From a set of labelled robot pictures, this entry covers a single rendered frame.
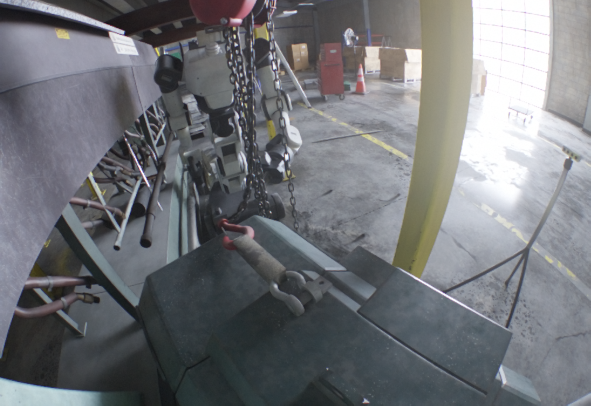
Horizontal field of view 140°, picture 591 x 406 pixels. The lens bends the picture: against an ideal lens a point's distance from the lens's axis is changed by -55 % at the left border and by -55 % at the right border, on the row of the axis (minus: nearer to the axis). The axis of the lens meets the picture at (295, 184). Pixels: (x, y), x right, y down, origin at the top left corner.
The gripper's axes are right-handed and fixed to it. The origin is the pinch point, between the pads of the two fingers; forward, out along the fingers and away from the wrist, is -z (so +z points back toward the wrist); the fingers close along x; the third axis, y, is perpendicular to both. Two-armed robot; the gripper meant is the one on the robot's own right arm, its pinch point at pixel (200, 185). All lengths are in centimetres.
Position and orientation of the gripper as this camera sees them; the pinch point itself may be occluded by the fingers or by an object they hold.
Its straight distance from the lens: 156.4
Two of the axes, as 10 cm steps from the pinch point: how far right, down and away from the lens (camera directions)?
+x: 4.0, 6.6, -6.3
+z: 0.1, -6.9, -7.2
